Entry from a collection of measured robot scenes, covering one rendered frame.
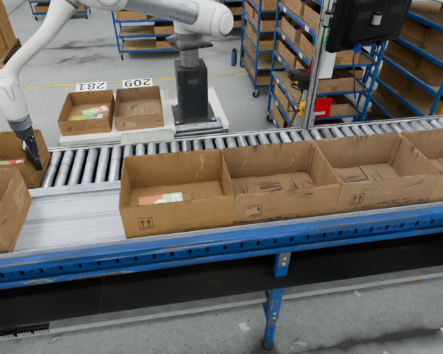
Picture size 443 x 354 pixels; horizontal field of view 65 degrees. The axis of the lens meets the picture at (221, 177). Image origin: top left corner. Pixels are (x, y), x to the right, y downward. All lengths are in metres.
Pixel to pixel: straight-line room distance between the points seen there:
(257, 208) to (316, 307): 1.08
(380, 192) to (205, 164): 0.68
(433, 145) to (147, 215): 1.31
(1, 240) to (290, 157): 1.13
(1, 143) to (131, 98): 0.86
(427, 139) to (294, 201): 0.77
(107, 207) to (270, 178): 0.69
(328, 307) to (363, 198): 0.98
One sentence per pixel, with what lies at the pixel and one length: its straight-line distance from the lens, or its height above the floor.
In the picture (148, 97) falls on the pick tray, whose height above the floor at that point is 0.77.
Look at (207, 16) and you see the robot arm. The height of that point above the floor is 1.41.
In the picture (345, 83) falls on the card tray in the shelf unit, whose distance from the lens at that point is 2.74.
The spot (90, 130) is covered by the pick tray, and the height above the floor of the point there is 0.77.
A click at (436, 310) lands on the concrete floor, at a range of 2.47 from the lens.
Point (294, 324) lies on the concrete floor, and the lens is 2.14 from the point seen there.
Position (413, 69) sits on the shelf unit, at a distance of 3.36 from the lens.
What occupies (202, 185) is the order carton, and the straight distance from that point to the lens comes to 1.50.
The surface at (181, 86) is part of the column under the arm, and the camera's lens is 2.12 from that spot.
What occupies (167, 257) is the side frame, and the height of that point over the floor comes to 0.81.
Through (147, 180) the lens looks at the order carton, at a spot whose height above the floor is 0.92.
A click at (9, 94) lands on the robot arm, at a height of 1.23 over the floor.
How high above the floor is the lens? 1.86
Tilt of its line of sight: 39 degrees down
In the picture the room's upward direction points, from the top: straight up
